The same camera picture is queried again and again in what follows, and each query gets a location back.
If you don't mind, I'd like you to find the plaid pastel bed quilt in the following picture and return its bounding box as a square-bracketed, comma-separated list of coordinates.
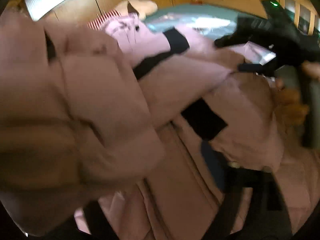
[145, 12, 276, 65]

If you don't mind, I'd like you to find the person's right hand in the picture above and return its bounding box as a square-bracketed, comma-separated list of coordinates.
[275, 61, 319, 90]

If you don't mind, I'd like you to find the green bed mattress sheet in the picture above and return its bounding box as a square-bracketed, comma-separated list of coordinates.
[144, 4, 261, 23]

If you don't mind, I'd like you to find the plush dog with striped shirt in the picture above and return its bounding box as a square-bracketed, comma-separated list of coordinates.
[87, 0, 158, 30]

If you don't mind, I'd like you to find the pink coat with black stripe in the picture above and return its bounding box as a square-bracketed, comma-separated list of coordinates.
[1, 11, 319, 239]

